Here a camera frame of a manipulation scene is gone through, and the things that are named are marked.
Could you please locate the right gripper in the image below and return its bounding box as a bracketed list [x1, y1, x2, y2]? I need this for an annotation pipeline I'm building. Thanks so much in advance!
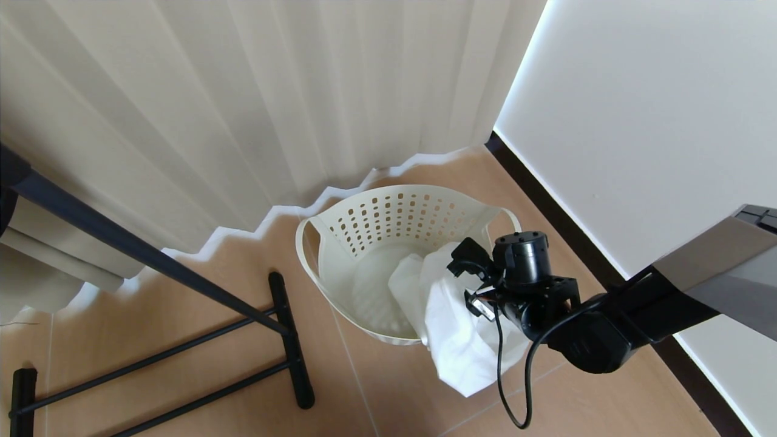
[464, 286, 514, 324]

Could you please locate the white garment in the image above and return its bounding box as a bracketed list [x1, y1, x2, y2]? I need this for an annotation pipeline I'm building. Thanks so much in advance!
[388, 242, 532, 398]

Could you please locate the white laundry basket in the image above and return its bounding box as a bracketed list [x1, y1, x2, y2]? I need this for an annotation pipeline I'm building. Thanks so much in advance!
[296, 185, 523, 347]

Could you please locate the black clothes rack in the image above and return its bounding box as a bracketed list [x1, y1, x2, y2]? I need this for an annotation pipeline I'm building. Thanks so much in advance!
[0, 143, 315, 437]

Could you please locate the beige curtain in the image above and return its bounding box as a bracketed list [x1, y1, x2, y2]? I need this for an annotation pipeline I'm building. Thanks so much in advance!
[0, 0, 547, 325]

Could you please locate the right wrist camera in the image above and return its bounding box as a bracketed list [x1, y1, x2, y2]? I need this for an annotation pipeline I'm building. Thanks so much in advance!
[447, 237, 497, 281]

